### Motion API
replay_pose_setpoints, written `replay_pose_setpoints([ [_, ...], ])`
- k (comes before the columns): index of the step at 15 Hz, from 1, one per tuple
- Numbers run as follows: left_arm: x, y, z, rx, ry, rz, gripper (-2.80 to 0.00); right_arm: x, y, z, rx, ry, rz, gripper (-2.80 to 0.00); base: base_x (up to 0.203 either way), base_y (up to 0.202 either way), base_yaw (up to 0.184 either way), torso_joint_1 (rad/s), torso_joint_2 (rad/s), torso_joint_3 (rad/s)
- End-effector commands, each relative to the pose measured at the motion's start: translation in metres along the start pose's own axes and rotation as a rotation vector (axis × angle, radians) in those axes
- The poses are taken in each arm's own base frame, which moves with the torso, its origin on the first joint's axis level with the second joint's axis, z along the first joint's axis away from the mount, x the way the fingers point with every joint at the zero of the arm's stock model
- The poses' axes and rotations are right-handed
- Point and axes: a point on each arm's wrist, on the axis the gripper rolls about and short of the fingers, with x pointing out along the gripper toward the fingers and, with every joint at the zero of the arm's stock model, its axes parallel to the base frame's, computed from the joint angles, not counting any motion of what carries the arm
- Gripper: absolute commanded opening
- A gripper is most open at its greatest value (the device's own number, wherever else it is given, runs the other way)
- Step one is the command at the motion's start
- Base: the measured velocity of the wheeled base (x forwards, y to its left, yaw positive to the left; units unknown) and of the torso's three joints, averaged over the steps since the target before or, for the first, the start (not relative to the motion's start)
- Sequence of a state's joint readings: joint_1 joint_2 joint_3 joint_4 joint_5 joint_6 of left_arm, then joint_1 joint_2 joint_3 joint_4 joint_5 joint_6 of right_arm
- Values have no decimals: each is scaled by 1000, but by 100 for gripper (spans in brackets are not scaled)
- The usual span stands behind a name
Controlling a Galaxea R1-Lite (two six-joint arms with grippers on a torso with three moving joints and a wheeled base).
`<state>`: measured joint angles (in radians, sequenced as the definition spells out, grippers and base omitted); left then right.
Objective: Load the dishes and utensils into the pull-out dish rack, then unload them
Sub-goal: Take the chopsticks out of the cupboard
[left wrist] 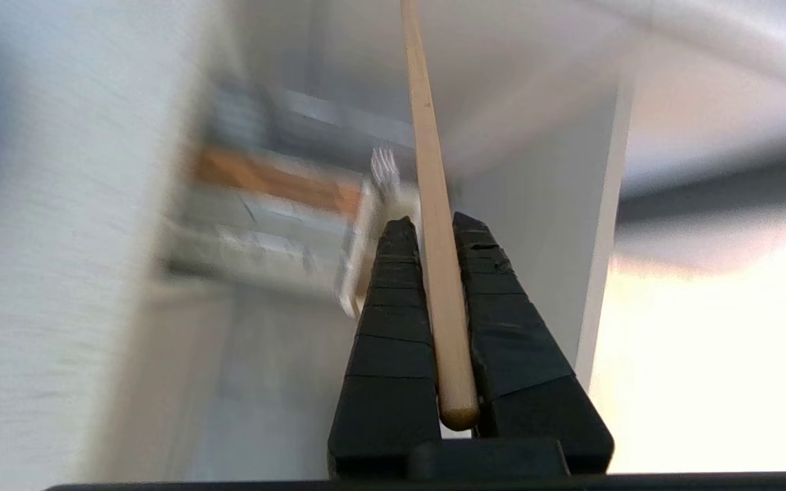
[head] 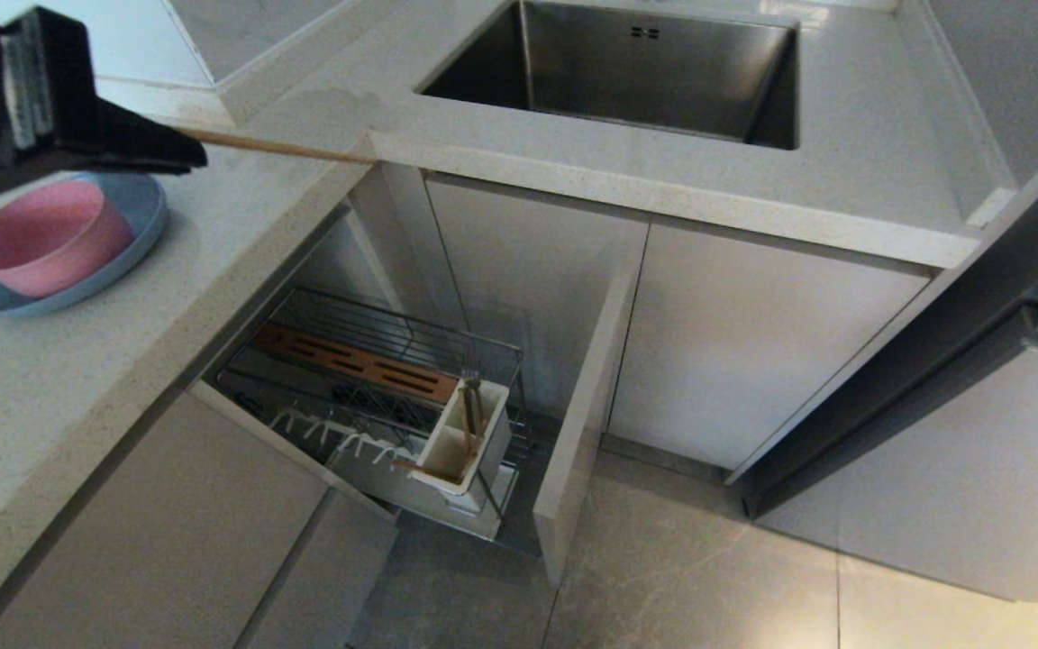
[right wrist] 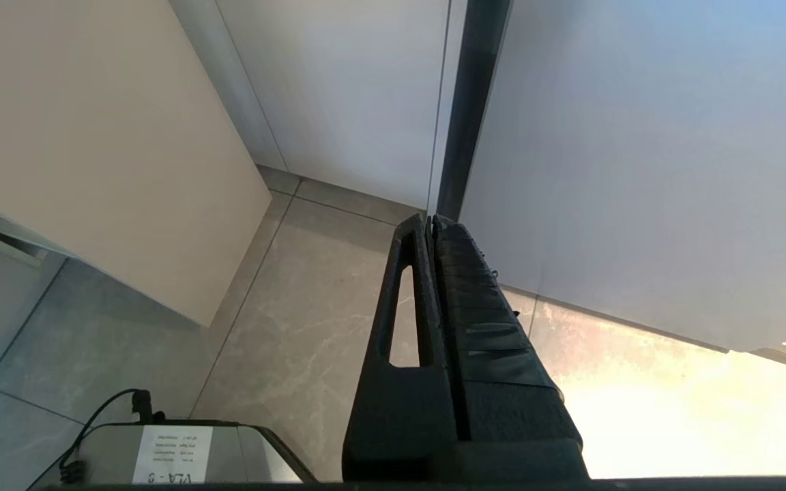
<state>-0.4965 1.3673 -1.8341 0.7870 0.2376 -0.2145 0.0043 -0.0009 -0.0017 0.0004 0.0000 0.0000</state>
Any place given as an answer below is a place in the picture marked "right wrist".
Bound wide beige cabinet door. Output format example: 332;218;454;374
216;0;452;209

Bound beige pull-out cabinet front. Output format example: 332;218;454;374
0;0;273;328

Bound dark grey door frame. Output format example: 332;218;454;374
437;0;513;220

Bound thin black box cable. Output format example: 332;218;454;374
59;387;165;478

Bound white appliance front panel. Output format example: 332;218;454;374
459;0;786;369

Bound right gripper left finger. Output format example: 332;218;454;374
342;213;469;481

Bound grey labelled robot box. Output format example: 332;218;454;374
28;419;319;486

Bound narrow beige cabinet door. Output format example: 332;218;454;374
168;0;289;173

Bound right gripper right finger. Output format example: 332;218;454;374
432;215;588;479

